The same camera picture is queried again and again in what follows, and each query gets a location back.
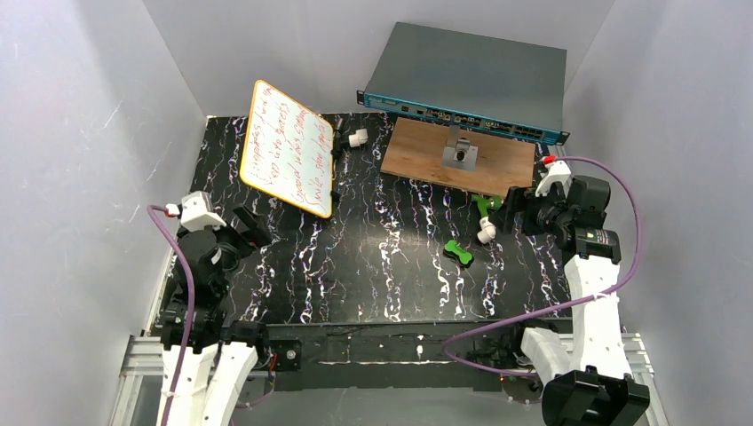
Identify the white black pipe fitting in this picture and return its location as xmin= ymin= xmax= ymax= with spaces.
xmin=338 ymin=128 xmax=369 ymax=148

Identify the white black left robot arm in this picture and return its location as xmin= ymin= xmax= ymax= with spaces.
xmin=147 ymin=204 xmax=271 ymax=425

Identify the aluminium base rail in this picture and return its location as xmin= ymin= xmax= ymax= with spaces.
xmin=110 ymin=325 xmax=670 ymax=425

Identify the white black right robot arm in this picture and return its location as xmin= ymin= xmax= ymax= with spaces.
xmin=492 ymin=176 xmax=651 ymax=425

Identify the white pipe elbow fitting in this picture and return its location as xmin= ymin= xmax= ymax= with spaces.
xmin=477 ymin=217 xmax=497 ymax=245

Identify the brown wooden board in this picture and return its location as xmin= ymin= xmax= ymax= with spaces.
xmin=381 ymin=118 xmax=537 ymax=196

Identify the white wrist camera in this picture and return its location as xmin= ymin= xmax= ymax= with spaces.
xmin=535 ymin=155 xmax=571 ymax=197
xmin=179 ymin=191 xmax=226 ymax=233

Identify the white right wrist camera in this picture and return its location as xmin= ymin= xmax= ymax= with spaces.
xmin=535 ymin=155 xmax=571 ymax=197

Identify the orange framed whiteboard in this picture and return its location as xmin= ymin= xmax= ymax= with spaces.
xmin=238 ymin=80 xmax=335 ymax=218

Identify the grey metal bracket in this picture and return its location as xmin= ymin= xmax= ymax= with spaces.
xmin=441 ymin=125 xmax=478 ymax=172

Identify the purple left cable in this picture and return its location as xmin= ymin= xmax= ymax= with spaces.
xmin=147 ymin=204 xmax=196 ymax=426

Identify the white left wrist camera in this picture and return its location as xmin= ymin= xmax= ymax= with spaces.
xmin=179 ymin=191 xmax=226 ymax=233

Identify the teal network switch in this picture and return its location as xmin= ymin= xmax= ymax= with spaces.
xmin=356 ymin=22 xmax=570 ymax=146

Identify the green black whiteboard eraser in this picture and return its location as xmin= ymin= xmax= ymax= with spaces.
xmin=443 ymin=240 xmax=474 ymax=267

